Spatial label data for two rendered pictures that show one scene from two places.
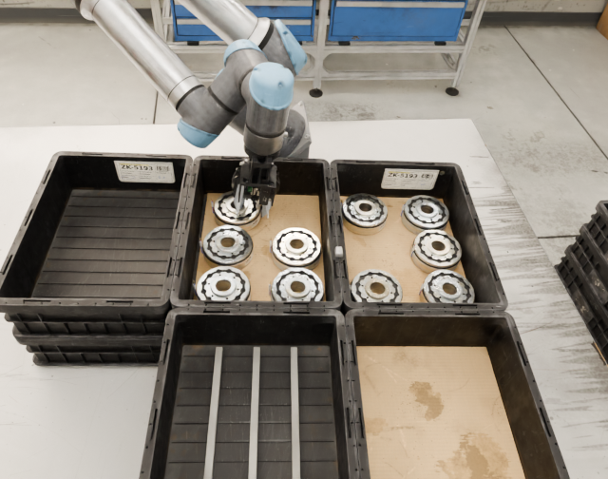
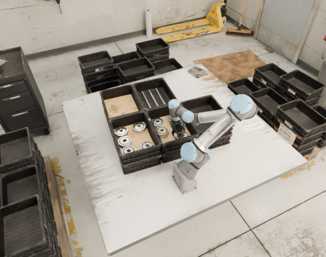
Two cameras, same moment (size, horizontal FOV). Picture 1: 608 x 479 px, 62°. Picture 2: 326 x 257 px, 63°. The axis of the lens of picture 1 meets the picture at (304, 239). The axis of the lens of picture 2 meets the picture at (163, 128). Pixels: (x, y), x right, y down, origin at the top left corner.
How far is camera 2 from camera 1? 2.23 m
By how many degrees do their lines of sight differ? 86
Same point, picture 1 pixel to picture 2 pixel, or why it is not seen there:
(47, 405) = not seen: hidden behind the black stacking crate
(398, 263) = (134, 138)
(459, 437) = (117, 111)
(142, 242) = (200, 125)
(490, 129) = not seen: outside the picture
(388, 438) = (131, 107)
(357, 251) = (146, 138)
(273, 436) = (152, 103)
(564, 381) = (88, 143)
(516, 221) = (93, 190)
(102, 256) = not seen: hidden behind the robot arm
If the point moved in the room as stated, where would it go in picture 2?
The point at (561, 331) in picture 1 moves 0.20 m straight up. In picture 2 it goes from (86, 155) to (80, 138)
